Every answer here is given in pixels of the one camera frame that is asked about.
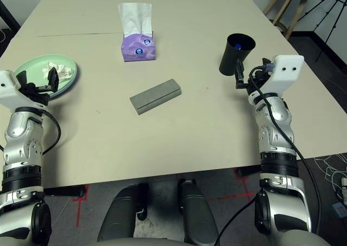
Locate purple tissue pack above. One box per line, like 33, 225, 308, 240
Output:
118, 2, 158, 62

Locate grey robot torso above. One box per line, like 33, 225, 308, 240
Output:
89, 237, 190, 246

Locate dark grey robot leg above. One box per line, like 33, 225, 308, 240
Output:
177, 178, 220, 246
97, 183, 150, 243

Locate beige side table black legs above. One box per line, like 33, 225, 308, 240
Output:
0, 0, 22, 34

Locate dark grey right robot leg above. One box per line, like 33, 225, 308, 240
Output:
177, 178, 220, 246

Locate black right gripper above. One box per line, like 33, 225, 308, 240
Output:
234, 57, 272, 95

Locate black cup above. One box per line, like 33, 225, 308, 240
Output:
219, 33, 256, 76

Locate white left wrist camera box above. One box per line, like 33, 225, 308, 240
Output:
0, 69, 46, 112

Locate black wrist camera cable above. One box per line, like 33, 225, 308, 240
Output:
248, 64, 323, 235
0, 109, 62, 156

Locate black table foot bar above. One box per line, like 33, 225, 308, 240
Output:
235, 166, 262, 178
43, 185, 87, 198

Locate grey glasses case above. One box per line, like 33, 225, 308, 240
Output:
129, 79, 182, 115

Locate small blue device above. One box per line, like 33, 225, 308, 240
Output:
331, 202, 347, 218

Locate white tissue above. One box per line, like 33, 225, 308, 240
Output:
42, 61, 75, 81

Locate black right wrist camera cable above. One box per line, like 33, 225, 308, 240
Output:
248, 64, 323, 235

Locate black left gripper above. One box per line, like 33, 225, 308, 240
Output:
16, 67, 60, 106

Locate black hanging cable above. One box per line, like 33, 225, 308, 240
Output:
214, 197, 258, 246

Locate white wire bundle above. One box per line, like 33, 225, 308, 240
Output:
314, 152, 347, 200

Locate black tripod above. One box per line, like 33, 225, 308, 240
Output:
297, 0, 347, 62

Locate green stool with wooden legs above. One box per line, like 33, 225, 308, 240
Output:
262, 0, 319, 40

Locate black left wrist camera cable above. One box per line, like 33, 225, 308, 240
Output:
0, 109, 62, 156

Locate dark grey left robot leg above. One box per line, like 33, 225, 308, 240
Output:
97, 183, 150, 243

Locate green plate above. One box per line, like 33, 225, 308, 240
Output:
13, 54, 79, 99

